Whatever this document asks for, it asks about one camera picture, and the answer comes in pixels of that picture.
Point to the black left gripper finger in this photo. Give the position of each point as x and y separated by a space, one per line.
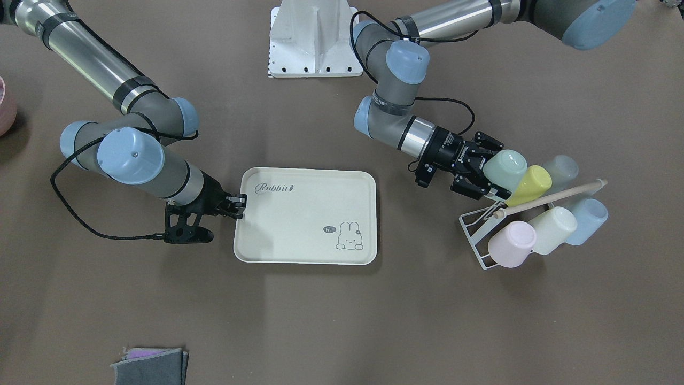
486 146
478 189

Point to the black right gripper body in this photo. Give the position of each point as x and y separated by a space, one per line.
213 198

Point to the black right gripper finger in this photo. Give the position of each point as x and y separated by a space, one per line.
234 205

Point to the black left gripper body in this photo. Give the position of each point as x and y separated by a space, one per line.
449 148

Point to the mint green plastic cup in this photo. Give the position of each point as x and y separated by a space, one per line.
506 169

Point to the cream rabbit serving tray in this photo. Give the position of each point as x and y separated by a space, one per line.
307 216

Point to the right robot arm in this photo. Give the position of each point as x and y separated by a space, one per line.
132 149

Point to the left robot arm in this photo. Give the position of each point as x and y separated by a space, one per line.
396 58

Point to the yellow plastic cup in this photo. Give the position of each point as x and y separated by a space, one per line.
535 183

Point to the pink plastic cup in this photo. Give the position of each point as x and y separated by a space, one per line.
511 245

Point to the grey plastic cup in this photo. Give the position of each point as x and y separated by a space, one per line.
562 170

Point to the cream white plastic cup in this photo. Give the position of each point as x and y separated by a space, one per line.
553 227

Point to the light blue plastic cup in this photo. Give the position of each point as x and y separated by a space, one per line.
590 214

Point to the folded grey cloth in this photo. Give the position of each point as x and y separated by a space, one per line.
151 366

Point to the pink bowl with ice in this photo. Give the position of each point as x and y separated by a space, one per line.
8 108

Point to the white wire cup rack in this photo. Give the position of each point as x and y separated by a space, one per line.
480 223

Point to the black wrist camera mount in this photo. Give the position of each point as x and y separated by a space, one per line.
182 225

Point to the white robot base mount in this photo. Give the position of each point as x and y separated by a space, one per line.
311 38

